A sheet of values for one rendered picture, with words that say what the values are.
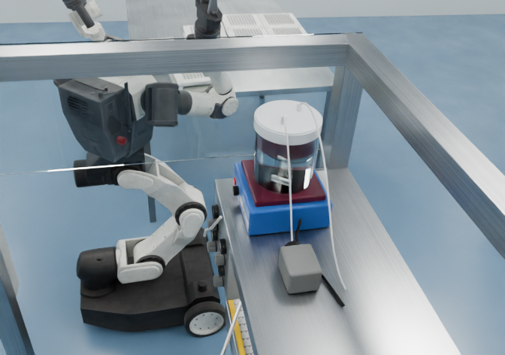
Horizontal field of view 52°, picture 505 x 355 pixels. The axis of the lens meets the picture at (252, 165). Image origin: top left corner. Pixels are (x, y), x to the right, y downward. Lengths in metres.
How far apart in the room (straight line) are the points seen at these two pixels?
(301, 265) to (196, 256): 1.61
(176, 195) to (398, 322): 1.34
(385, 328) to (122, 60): 0.78
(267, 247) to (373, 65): 0.47
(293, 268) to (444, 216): 2.47
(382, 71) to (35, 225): 2.50
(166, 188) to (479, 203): 1.54
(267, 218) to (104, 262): 1.39
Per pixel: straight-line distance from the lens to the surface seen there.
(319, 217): 1.22
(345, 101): 1.34
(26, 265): 3.04
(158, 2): 3.94
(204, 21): 1.72
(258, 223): 1.18
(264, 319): 1.05
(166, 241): 2.39
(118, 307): 2.50
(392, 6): 6.71
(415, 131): 0.99
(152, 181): 2.12
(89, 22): 2.15
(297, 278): 1.06
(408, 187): 3.62
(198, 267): 2.59
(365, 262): 1.19
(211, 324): 2.52
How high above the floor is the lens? 2.09
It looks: 36 degrees down
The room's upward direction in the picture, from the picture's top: 3 degrees clockwise
